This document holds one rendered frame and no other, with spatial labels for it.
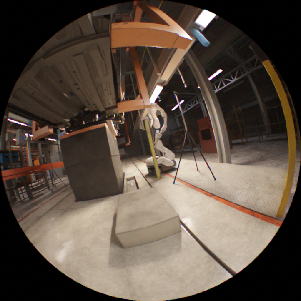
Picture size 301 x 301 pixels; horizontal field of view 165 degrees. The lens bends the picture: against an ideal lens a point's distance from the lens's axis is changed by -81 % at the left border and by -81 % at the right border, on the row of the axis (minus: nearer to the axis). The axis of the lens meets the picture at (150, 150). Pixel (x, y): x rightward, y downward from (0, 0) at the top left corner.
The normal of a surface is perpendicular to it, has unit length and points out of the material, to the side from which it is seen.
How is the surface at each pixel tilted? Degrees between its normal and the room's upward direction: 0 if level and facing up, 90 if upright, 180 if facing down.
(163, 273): 0
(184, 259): 0
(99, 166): 90
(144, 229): 90
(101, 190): 90
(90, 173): 90
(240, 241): 0
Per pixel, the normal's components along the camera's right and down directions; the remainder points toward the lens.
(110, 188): 0.22, -0.02
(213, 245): -0.22, -0.97
